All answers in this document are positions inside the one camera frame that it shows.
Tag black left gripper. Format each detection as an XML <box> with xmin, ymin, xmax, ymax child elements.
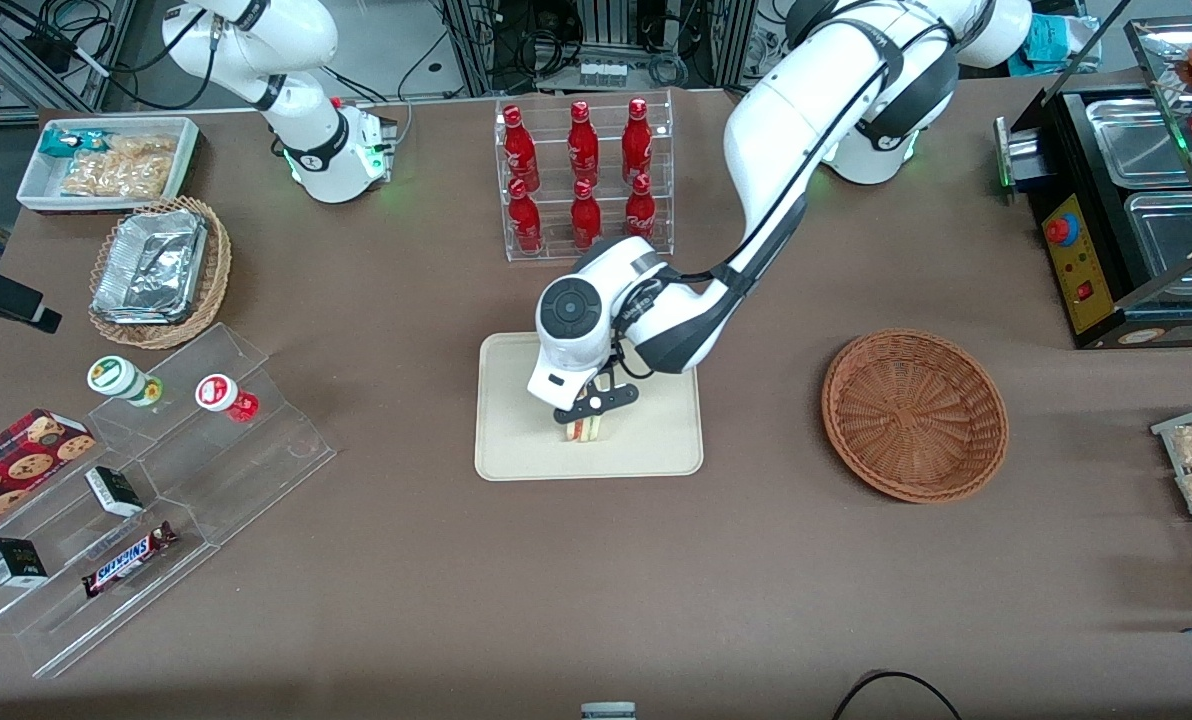
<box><xmin>553</xmin><ymin>382</ymin><xmax>641</xmax><ymax>442</ymax></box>

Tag beige plastic tray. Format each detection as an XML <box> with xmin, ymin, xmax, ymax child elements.
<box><xmin>474</xmin><ymin>331</ymin><xmax>705</xmax><ymax>482</ymax></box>

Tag brown round wicker basket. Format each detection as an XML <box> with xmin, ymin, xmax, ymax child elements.
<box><xmin>821</xmin><ymin>329</ymin><xmax>1010</xmax><ymax>504</ymax></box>

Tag light oval wicker basket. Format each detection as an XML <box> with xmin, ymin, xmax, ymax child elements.
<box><xmin>87</xmin><ymin>196</ymin><xmax>233</xmax><ymax>350</ymax></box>

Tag clear acrylic bottle rack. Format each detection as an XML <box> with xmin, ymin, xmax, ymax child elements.
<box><xmin>494</xmin><ymin>89</ymin><xmax>676</xmax><ymax>264</ymax></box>

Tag red cola bottle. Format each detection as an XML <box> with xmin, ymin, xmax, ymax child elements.
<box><xmin>508</xmin><ymin>178</ymin><xmax>545</xmax><ymax>254</ymax></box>
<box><xmin>502</xmin><ymin>104</ymin><xmax>541</xmax><ymax>193</ymax></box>
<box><xmin>567</xmin><ymin>100</ymin><xmax>601</xmax><ymax>187</ymax></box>
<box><xmin>621</xmin><ymin>97</ymin><xmax>654</xmax><ymax>184</ymax></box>
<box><xmin>570</xmin><ymin>179</ymin><xmax>604</xmax><ymax>252</ymax></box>
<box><xmin>624</xmin><ymin>173</ymin><xmax>658</xmax><ymax>241</ymax></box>

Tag clear acrylic tiered stand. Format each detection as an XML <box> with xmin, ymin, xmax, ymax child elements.
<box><xmin>0</xmin><ymin>322</ymin><xmax>338</xmax><ymax>680</ymax></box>

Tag red lid yogurt cup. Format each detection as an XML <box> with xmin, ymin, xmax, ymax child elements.
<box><xmin>194</xmin><ymin>372</ymin><xmax>261</xmax><ymax>424</ymax></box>

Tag stacked aluminium foil trays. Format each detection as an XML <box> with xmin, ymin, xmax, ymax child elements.
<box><xmin>90</xmin><ymin>208</ymin><xmax>208</xmax><ymax>325</ymax></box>

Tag green lid yogurt cup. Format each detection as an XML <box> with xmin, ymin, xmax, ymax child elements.
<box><xmin>86</xmin><ymin>355</ymin><xmax>165</xmax><ymax>408</ymax></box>

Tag small black carton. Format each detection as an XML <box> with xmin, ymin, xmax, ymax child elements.
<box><xmin>0</xmin><ymin>536</ymin><xmax>50</xmax><ymax>588</ymax></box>
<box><xmin>84</xmin><ymin>465</ymin><xmax>145</xmax><ymax>518</ymax></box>

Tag Snickers chocolate bar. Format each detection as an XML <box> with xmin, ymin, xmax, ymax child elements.
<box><xmin>80</xmin><ymin>520</ymin><xmax>178</xmax><ymax>599</ymax></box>

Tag black food warmer cabinet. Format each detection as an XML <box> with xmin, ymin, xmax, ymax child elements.
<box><xmin>992</xmin><ymin>0</ymin><xmax>1192</xmax><ymax>351</ymax></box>

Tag clear bag of crackers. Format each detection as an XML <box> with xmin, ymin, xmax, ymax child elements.
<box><xmin>60</xmin><ymin>134</ymin><xmax>179</xmax><ymax>199</ymax></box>

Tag red tartan cookie box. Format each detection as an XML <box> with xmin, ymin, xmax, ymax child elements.
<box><xmin>0</xmin><ymin>408</ymin><xmax>98</xmax><ymax>547</ymax></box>

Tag teal wrapped snack pack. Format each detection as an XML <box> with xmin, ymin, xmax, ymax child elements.
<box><xmin>38</xmin><ymin>127</ymin><xmax>109</xmax><ymax>158</ymax></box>

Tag white rectangular snack bin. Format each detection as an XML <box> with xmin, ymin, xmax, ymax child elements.
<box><xmin>16</xmin><ymin>116</ymin><xmax>203</xmax><ymax>215</ymax></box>

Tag teal plastic bag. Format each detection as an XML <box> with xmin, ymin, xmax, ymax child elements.
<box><xmin>1008</xmin><ymin>12</ymin><xmax>1099</xmax><ymax>77</ymax></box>

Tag steel warmer pan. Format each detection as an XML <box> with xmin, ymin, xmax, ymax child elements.
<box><xmin>1124</xmin><ymin>190</ymin><xmax>1192</xmax><ymax>293</ymax></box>
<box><xmin>1084</xmin><ymin>97</ymin><xmax>1192</xmax><ymax>191</ymax></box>

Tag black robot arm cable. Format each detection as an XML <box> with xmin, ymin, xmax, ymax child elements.
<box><xmin>608</xmin><ymin>0</ymin><xmax>969</xmax><ymax>383</ymax></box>

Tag black cable loop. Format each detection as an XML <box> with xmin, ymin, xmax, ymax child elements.
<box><xmin>832</xmin><ymin>671</ymin><xmax>963</xmax><ymax>720</ymax></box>

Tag aluminium frame post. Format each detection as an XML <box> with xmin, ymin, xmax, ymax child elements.
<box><xmin>714</xmin><ymin>0</ymin><xmax>759</xmax><ymax>89</ymax></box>
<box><xmin>442</xmin><ymin>0</ymin><xmax>498</xmax><ymax>98</ymax></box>

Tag black device on mount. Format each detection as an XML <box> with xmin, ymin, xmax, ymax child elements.
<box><xmin>0</xmin><ymin>264</ymin><xmax>63</xmax><ymax>335</ymax></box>

